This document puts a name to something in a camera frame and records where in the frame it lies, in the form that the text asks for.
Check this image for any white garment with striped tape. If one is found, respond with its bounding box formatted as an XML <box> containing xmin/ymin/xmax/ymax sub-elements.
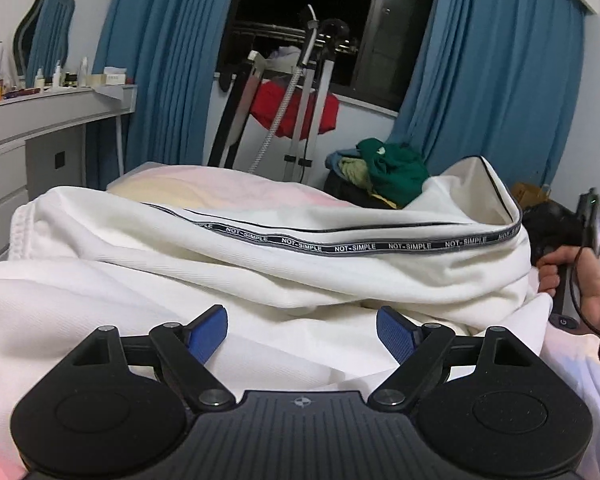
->
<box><xmin>0</xmin><ymin>156</ymin><xmax>554</xmax><ymax>411</ymax></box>

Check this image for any cream box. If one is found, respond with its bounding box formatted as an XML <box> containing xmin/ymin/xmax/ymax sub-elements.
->
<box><xmin>91</xmin><ymin>67</ymin><xmax>129</xmax><ymax>87</ymax></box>

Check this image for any garment steamer hose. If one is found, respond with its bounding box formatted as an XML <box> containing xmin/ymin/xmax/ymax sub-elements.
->
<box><xmin>247</xmin><ymin>4</ymin><xmax>322</xmax><ymax>174</ymax></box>

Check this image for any black cable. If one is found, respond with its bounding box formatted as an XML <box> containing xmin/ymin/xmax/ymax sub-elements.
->
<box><xmin>568</xmin><ymin>210</ymin><xmax>600</xmax><ymax>339</ymax></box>

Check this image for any wavy-framed mirror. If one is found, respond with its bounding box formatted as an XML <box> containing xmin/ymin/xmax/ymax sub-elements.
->
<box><xmin>12</xmin><ymin>0</ymin><xmax>77</xmax><ymax>79</ymax></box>

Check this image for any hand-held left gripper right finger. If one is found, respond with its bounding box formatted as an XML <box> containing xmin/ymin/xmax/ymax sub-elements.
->
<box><xmin>368</xmin><ymin>307</ymin><xmax>531</xmax><ymax>408</ymax></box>

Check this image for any metal steamer stand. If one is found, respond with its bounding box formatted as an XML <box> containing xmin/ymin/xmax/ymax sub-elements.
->
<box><xmin>280</xmin><ymin>17</ymin><xmax>361</xmax><ymax>184</ymax></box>

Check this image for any white dressing table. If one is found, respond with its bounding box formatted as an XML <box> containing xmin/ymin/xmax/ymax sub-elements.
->
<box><xmin>0</xmin><ymin>83</ymin><xmax>139</xmax><ymax>267</ymax></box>

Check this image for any green garment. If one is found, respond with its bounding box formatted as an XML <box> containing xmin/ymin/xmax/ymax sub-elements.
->
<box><xmin>355</xmin><ymin>138</ymin><xmax>431</xmax><ymax>209</ymax></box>

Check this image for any red cloth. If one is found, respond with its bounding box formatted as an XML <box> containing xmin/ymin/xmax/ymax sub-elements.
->
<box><xmin>247</xmin><ymin>80</ymin><xmax>341</xmax><ymax>142</ymax></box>

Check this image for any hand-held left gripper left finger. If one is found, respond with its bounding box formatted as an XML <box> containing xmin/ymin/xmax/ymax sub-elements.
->
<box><xmin>73</xmin><ymin>305</ymin><xmax>236</xmax><ymax>408</ymax></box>

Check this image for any person's right hand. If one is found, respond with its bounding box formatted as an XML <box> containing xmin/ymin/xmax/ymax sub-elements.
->
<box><xmin>537</xmin><ymin>247</ymin><xmax>600</xmax><ymax>335</ymax></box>

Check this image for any cardboard box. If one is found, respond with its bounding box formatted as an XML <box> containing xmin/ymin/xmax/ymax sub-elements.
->
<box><xmin>509</xmin><ymin>182</ymin><xmax>554</xmax><ymax>207</ymax></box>

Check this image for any yellow-green cloth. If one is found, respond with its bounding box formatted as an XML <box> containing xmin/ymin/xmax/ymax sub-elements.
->
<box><xmin>339</xmin><ymin>157</ymin><xmax>382</xmax><ymax>197</ymax></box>

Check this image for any black and white board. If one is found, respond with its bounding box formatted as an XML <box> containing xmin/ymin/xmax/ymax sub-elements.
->
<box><xmin>207</xmin><ymin>50</ymin><xmax>267</xmax><ymax>169</ymax></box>

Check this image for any blue curtain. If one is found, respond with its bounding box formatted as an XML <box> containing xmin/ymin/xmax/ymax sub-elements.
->
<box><xmin>84</xmin><ymin>0</ymin><xmax>246</xmax><ymax>192</ymax></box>
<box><xmin>384</xmin><ymin>0</ymin><xmax>589</xmax><ymax>202</ymax></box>

